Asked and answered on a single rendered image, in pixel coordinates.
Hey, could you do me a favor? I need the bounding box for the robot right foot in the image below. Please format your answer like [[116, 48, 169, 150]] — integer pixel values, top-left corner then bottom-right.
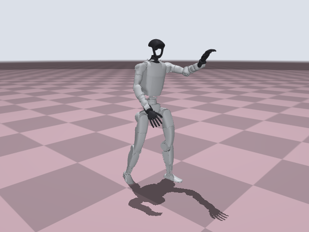
[[123, 171, 134, 184]]

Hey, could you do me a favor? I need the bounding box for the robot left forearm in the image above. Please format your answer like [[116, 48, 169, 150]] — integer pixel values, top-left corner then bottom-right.
[[188, 63, 205, 73]]

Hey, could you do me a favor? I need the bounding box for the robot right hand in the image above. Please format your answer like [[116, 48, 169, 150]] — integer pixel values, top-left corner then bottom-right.
[[144, 105, 162, 128]]

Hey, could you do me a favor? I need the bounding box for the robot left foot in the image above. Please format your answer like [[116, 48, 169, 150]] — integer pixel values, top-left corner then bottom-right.
[[164, 173, 183, 183]]

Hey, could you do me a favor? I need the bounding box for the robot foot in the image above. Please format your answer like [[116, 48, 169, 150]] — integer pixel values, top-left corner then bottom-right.
[[164, 173, 183, 183], [123, 171, 134, 184]]

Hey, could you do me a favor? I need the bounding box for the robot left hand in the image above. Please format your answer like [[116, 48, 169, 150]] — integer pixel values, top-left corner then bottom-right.
[[197, 49, 216, 68]]

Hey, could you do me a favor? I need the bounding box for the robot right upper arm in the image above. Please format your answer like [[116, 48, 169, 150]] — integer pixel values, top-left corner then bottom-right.
[[133, 63, 147, 92]]

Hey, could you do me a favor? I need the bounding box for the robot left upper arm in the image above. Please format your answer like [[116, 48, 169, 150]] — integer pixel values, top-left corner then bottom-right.
[[165, 62, 190, 76]]

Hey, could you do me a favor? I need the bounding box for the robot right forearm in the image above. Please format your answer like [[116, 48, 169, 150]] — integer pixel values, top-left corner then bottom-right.
[[134, 85, 150, 110]]

